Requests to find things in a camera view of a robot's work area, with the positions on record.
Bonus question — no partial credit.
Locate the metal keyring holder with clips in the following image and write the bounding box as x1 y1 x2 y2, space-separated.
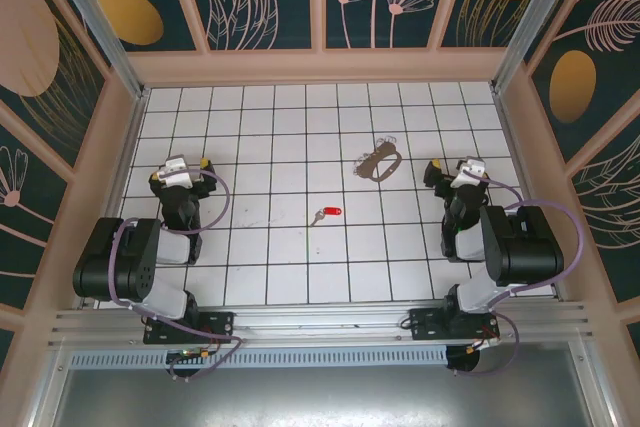
351 133 404 184

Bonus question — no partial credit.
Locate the key with red tag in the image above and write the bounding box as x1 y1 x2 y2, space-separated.
308 204 345 228

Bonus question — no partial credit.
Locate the small circuit board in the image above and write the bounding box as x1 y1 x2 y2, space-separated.
167 345 224 364

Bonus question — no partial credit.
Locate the grey metal sheet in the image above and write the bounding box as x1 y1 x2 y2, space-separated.
47 366 601 427

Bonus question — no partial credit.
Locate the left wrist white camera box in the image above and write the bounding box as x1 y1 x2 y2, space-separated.
158 156 204 189

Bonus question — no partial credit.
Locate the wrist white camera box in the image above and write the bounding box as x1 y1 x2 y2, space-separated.
158 156 204 189
453 155 489 187

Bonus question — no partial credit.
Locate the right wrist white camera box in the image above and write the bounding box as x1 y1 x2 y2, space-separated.
453 155 489 187

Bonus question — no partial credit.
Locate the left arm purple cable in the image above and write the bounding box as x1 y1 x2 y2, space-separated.
108 169 244 382

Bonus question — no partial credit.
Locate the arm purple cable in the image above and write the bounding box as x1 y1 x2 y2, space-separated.
449 174 586 378
108 169 244 382

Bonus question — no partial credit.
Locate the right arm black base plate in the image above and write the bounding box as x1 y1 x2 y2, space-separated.
408 307 501 343

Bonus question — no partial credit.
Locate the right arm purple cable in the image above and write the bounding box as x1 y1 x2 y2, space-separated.
449 174 586 378

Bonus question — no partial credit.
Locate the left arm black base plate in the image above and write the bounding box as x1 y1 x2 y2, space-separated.
143 310 236 346

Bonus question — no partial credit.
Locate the aluminium frame post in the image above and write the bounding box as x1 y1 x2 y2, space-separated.
42 0 151 101
492 0 581 94

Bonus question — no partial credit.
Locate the aluminium frame rail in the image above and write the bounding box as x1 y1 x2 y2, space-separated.
47 300 596 348

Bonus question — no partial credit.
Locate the slotted grey cable duct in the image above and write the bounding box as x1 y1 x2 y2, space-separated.
68 348 450 369

